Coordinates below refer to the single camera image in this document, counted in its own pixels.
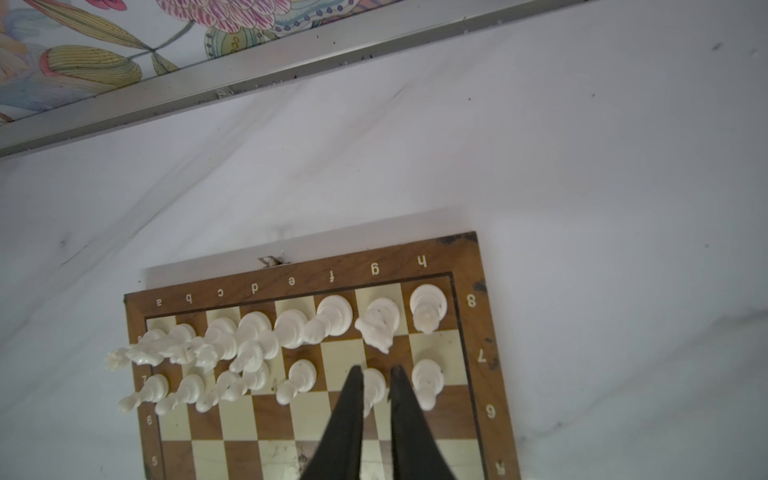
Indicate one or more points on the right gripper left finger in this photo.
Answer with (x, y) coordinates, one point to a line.
(338, 455)

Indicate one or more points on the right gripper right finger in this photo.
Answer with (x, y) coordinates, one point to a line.
(415, 454)

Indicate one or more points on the white pawn from tray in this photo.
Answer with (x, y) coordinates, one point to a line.
(375, 389)

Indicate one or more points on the wooden chess board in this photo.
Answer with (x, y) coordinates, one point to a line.
(236, 377)

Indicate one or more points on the white pawn at h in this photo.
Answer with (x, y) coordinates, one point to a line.
(428, 382)

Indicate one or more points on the white knight at g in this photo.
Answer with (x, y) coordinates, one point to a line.
(378, 324)

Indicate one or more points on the white rook at h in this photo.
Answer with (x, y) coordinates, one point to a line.
(428, 305)

